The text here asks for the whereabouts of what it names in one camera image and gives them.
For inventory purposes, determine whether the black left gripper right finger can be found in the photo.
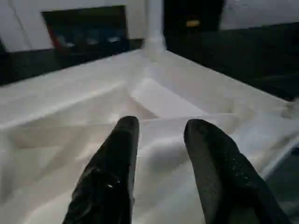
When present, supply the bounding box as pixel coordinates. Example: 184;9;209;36
183;118;292;224

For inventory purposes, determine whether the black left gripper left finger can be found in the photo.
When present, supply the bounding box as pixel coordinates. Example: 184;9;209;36
63;115;140;224

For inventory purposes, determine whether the white plastic table top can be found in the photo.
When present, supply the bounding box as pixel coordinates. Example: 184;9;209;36
0;45;299;224

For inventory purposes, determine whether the white plastic table leg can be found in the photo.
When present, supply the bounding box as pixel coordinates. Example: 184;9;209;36
146;0;167;53

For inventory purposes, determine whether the black box with gold label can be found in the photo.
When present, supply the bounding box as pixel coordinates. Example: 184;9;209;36
162;0;225;51

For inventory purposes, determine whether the white glass-door cabinet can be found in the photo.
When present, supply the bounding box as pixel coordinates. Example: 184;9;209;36
0;0;152;54

